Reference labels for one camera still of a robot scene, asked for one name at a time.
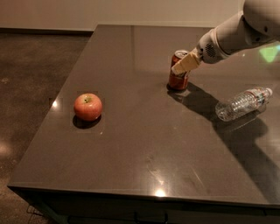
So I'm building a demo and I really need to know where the dark counter cabinet base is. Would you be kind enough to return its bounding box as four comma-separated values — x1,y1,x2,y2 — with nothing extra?
10,186,280,224

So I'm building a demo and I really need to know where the red apple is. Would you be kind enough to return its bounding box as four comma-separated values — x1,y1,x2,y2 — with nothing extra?
73,94,102,122

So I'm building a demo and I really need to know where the clear plastic water bottle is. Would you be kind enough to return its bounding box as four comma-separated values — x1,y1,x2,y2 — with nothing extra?
215,87,273,122

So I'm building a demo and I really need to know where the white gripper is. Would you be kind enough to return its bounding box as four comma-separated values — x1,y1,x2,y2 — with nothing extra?
171,29,229,75

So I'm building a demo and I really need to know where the red coke can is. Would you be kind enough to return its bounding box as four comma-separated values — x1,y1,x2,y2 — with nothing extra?
168,49,189,91

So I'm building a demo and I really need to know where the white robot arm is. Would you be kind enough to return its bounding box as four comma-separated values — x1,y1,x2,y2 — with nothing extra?
171,0,280,75

